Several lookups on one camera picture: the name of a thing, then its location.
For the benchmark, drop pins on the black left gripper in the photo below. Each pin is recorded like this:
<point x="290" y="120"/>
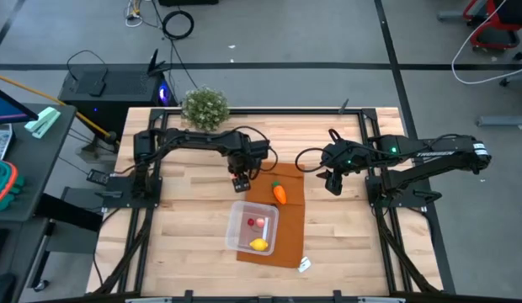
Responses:
<point x="242" y="166"/>

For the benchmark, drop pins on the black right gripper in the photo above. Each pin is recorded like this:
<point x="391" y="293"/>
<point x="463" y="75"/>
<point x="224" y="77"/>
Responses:
<point x="339" y="157"/>

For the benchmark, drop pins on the orange toy carrot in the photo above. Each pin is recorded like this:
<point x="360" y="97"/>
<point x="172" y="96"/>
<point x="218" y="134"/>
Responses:
<point x="280" y="193"/>

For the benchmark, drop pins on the pink toy peach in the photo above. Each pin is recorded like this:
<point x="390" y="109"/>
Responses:
<point x="260" y="222"/>

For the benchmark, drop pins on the yellow toy lemon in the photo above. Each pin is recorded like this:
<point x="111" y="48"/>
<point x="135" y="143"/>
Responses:
<point x="259" y="244"/>

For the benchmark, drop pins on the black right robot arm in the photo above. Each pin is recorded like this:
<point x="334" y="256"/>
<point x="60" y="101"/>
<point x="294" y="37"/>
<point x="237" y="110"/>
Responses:
<point x="438" y="155"/>

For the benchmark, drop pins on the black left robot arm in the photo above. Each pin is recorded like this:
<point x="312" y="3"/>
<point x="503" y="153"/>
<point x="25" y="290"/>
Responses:
<point x="193" y="141"/>

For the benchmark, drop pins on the clear plastic tupperware container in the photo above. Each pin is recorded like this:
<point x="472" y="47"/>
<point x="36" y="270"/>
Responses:
<point x="240" y="231"/>

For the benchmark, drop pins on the orange cloth mat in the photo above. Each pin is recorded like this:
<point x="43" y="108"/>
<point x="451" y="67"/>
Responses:
<point x="292" y="227"/>

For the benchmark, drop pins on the thin black rod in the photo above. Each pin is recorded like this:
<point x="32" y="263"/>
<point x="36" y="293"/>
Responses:
<point x="344" y="107"/>

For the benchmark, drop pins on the green artificial plant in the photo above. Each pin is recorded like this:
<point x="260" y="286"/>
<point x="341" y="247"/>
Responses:
<point x="205" y="109"/>

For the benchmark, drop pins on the white paper scrap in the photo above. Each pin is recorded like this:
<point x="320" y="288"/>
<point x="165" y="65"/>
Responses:
<point x="304" y="264"/>

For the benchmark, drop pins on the black power brick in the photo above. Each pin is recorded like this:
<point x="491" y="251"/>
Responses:
<point x="97" y="177"/>

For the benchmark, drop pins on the grey floor stand base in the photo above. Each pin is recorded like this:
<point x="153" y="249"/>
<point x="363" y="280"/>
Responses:
<point x="97" y="153"/>

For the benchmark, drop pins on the black wifi antenna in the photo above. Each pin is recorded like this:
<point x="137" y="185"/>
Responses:
<point x="153" y="63"/>

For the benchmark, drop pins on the black computer tower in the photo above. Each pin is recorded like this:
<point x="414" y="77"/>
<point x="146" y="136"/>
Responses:
<point x="118" y="97"/>

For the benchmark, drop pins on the flat black box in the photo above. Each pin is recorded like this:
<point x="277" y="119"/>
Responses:
<point x="90" y="82"/>

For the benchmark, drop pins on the grey metal stand leg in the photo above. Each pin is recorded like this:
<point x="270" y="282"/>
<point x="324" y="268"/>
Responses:
<point x="450" y="16"/>
<point x="518" y="78"/>
<point x="505" y="120"/>

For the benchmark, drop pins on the black floor box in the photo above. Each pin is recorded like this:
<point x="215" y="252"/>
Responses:
<point x="187" y="2"/>

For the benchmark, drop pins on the yellow pole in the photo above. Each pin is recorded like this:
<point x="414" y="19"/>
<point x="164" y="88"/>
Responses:
<point x="54" y="104"/>

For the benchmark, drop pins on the dark grey desk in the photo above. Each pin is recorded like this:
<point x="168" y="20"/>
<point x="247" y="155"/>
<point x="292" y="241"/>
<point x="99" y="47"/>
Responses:
<point x="38" y="168"/>

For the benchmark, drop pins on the mint green stapler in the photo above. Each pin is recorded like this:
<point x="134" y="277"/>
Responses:
<point x="42" y="122"/>

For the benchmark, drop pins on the black side table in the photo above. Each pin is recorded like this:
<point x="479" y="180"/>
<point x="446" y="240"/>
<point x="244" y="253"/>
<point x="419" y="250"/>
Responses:
<point x="17" y="244"/>

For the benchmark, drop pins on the teal orange basket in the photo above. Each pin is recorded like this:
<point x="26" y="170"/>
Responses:
<point x="2" y="185"/>

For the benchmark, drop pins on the blue screen monitor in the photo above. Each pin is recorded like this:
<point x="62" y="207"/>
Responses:
<point x="8" y="109"/>

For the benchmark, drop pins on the grey calculator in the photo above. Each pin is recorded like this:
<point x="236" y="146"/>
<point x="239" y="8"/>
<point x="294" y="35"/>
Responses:
<point x="0" y="141"/>

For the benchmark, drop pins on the red black chair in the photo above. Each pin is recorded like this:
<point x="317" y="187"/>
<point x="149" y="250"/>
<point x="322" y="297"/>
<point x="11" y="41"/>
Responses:
<point x="513" y="12"/>

